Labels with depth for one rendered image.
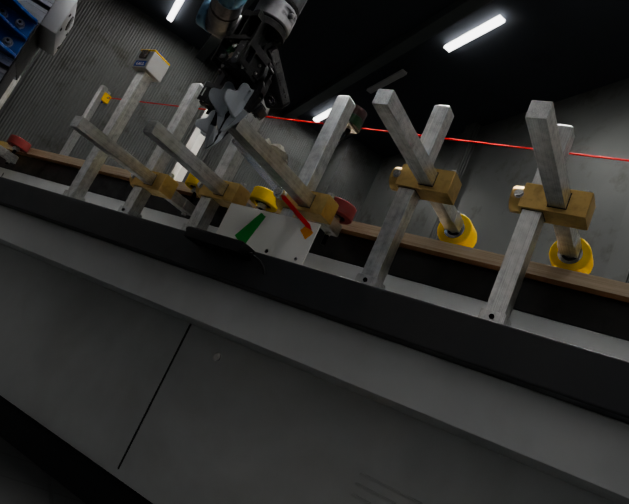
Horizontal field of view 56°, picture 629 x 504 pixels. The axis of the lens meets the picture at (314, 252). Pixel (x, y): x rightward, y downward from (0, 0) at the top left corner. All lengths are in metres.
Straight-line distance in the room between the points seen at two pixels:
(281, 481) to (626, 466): 0.70
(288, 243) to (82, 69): 12.17
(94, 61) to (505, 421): 12.75
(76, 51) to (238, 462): 12.34
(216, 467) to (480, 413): 0.68
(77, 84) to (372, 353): 12.33
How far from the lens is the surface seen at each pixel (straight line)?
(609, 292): 1.24
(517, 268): 1.07
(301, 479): 1.34
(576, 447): 1.00
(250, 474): 1.41
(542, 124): 0.89
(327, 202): 1.26
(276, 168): 1.16
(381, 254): 1.15
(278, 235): 1.27
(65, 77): 13.22
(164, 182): 1.58
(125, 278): 1.54
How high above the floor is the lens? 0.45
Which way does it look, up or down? 14 degrees up
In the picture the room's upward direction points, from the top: 25 degrees clockwise
